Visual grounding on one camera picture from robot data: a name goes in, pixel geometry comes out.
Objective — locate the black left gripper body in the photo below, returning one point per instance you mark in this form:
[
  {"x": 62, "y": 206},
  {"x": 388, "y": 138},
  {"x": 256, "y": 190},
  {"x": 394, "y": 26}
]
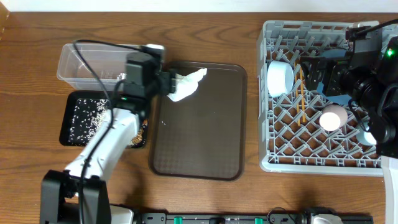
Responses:
[{"x": 167, "y": 84}]

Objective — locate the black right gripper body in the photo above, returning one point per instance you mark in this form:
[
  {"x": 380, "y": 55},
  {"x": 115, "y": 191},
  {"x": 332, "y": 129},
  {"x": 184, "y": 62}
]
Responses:
[{"x": 334, "y": 83}]

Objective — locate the large blue bowl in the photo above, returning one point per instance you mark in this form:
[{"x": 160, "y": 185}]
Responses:
[{"x": 340, "y": 99}]

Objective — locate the small light blue bowl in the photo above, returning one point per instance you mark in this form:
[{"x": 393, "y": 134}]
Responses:
[{"x": 280, "y": 78}]

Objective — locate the aluminium foil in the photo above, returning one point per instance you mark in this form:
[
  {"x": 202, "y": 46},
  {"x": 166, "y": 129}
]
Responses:
[{"x": 121, "y": 76}]

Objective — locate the brown shiitake mushroom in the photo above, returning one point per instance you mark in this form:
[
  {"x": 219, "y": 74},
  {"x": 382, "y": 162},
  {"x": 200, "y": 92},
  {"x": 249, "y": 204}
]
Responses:
[{"x": 138, "y": 138}]

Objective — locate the white rice grains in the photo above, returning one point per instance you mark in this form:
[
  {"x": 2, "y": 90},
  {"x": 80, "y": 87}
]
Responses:
[{"x": 88, "y": 115}]

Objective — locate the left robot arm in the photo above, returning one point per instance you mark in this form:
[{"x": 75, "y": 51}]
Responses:
[{"x": 79, "y": 193}]

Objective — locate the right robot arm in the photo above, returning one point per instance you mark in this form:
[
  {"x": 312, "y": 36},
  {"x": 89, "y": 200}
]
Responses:
[{"x": 368, "y": 74}]

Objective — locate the grey dishwasher rack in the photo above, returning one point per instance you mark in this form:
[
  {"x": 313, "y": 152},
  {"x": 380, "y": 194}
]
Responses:
[{"x": 286, "y": 144}]

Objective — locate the black waste tray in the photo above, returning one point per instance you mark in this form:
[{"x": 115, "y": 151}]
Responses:
[{"x": 71, "y": 101}]

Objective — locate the pink cup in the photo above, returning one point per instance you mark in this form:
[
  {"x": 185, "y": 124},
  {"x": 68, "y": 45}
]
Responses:
[{"x": 333, "y": 117}]

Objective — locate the brown plastic tray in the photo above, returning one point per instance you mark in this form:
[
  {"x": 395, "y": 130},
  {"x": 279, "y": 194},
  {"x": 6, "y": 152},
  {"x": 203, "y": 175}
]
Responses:
[{"x": 203, "y": 135}]

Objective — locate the light blue cup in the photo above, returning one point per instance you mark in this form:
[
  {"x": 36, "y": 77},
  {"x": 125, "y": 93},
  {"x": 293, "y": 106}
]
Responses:
[{"x": 365, "y": 138}]

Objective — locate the clear plastic bin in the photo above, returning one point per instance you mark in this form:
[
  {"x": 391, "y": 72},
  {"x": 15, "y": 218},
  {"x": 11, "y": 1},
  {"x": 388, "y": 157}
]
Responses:
[{"x": 86, "y": 66}]

